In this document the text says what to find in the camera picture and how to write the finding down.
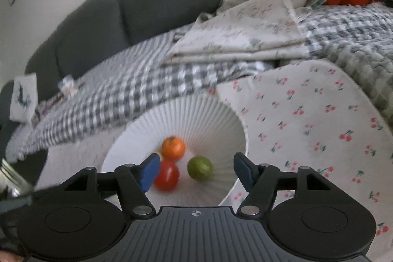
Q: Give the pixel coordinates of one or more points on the grey checkered blanket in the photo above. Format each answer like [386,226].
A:
[129,77]

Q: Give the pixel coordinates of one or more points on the green fuzzy blanket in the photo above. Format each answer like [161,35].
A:
[365,68]

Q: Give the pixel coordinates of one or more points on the green lime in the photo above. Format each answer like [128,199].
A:
[200,168]

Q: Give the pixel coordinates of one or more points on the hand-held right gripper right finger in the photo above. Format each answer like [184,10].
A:
[244,169]

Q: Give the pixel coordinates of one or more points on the cherry print cloth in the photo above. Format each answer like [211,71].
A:
[307,127]

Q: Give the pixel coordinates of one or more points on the red tomato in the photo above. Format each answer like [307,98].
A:
[167,175]

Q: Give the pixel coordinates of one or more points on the white ribbed bowl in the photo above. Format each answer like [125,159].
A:
[196,133]

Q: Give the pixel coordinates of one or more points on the orange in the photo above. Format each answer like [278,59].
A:
[173,148]

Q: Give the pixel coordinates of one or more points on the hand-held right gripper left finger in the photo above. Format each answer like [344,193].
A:
[148,170]

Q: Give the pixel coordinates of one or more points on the white bird print cloth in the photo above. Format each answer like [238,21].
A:
[23,98]

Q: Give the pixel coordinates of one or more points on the floral folded sheet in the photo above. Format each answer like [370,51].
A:
[245,31]

